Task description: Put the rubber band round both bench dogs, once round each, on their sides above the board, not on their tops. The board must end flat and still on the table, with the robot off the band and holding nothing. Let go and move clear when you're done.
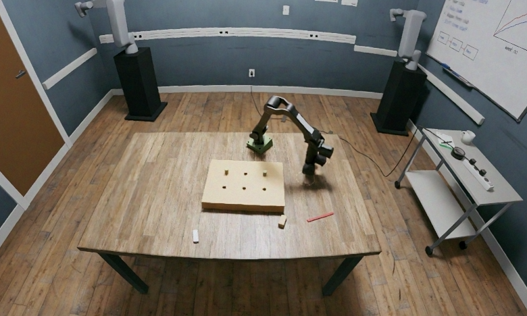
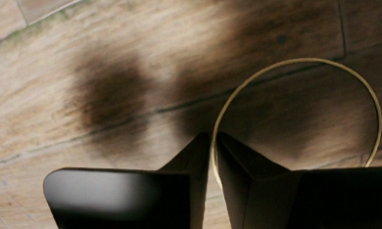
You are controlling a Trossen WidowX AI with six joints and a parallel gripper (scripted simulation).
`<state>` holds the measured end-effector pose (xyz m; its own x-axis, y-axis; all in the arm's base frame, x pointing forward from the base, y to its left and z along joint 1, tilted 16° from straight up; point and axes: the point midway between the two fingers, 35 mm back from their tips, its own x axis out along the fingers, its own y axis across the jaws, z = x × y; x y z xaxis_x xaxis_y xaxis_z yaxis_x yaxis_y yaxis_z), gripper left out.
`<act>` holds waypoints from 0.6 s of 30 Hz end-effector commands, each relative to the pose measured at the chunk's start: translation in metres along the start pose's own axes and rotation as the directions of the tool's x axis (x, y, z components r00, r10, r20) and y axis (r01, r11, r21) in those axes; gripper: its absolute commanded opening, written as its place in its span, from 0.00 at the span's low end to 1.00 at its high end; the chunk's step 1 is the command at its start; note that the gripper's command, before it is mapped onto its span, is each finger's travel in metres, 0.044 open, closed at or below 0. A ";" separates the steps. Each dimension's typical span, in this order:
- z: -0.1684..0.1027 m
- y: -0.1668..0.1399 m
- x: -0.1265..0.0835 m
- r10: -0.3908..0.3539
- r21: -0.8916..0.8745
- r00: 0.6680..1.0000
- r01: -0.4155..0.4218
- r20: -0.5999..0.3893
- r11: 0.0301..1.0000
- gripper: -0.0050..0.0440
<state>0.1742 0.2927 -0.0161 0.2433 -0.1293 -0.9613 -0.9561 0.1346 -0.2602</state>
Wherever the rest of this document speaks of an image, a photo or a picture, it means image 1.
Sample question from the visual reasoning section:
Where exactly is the small brown wooden block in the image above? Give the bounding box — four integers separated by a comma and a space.
278, 215, 287, 228

